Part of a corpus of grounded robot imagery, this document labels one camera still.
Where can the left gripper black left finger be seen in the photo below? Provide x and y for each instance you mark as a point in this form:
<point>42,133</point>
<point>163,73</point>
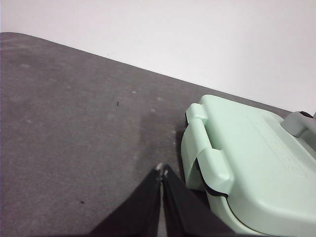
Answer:
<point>138,212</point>

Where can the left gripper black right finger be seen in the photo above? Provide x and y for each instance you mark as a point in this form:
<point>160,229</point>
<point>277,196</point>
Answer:
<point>182,212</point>

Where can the mint green griddle lid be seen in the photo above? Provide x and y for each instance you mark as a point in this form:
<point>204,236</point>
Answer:
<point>247,148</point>

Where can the mint green breakfast machine base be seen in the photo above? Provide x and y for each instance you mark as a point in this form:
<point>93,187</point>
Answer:
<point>188,158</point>

